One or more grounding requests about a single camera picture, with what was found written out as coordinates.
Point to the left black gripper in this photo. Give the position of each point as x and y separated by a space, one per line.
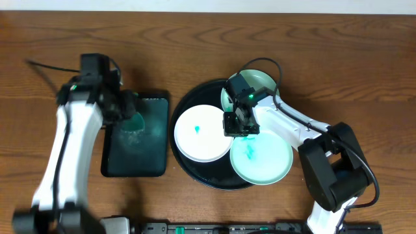
129 106

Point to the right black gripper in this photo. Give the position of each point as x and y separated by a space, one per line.
230 130

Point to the green yellow sponge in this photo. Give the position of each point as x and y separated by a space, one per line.
135 123

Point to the mint plate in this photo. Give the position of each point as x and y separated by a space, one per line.
256 79
261 159

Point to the white plate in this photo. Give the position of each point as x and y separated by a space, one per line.
199 134

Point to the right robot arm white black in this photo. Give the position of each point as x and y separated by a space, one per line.
337 174

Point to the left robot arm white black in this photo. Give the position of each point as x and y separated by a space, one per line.
61 198

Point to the black rectangular tray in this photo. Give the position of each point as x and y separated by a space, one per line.
143 153

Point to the black round tray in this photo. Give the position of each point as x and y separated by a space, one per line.
218 174

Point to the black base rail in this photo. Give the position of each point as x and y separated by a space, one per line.
247 228

